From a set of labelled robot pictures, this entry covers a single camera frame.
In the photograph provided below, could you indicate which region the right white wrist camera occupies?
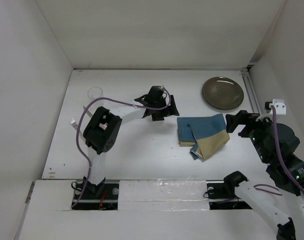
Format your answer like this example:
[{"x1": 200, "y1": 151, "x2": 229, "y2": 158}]
[{"x1": 265, "y1": 98, "x2": 287, "y2": 116}]

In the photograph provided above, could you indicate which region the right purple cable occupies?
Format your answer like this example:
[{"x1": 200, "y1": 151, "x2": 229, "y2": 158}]
[{"x1": 221, "y1": 104, "x2": 304, "y2": 216}]

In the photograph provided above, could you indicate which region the purple cable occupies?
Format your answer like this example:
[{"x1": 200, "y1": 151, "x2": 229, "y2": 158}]
[
  {"x1": 71, "y1": 85, "x2": 173, "y2": 208},
  {"x1": 221, "y1": 104, "x2": 304, "y2": 216}
]

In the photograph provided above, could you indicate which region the blue beige cloth placemat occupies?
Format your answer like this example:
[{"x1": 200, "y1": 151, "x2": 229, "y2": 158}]
[{"x1": 177, "y1": 113, "x2": 230, "y2": 161}]

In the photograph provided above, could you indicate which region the dark olive round plate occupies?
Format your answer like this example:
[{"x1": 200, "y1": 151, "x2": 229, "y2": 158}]
[{"x1": 202, "y1": 76, "x2": 244, "y2": 111}]

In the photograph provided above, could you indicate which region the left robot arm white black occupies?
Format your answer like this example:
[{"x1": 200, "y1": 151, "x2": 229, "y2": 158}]
[{"x1": 81, "y1": 85, "x2": 179, "y2": 198}]

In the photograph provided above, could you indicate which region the pink handled fork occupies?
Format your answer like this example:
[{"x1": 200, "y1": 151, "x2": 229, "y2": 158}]
[{"x1": 70, "y1": 118, "x2": 78, "y2": 130}]

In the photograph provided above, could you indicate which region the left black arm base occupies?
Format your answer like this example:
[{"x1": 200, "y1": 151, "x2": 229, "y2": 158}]
[{"x1": 71, "y1": 177, "x2": 120, "y2": 211}]

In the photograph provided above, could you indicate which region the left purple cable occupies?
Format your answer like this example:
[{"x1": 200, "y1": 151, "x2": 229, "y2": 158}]
[{"x1": 71, "y1": 85, "x2": 173, "y2": 208}]

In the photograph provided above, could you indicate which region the clear plastic cup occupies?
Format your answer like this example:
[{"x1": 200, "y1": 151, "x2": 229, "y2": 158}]
[{"x1": 87, "y1": 86, "x2": 103, "y2": 101}]

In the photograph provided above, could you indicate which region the pink handled knife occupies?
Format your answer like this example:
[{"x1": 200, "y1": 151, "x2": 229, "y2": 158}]
[{"x1": 83, "y1": 106, "x2": 93, "y2": 118}]

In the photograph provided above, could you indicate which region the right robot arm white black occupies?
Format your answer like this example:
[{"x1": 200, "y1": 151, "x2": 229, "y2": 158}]
[{"x1": 221, "y1": 106, "x2": 304, "y2": 240}]

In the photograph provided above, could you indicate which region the aluminium rail right side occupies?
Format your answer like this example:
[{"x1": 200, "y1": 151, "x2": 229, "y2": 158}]
[{"x1": 241, "y1": 67, "x2": 261, "y2": 114}]

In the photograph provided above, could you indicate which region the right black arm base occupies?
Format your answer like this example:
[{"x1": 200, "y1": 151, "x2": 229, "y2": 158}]
[{"x1": 203, "y1": 181, "x2": 252, "y2": 210}]

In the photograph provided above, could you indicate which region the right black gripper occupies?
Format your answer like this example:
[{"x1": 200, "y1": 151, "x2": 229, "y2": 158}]
[{"x1": 226, "y1": 108, "x2": 277, "y2": 162}]

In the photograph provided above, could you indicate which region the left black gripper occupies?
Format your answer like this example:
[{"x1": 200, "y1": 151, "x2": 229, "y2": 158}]
[{"x1": 152, "y1": 95, "x2": 179, "y2": 121}]

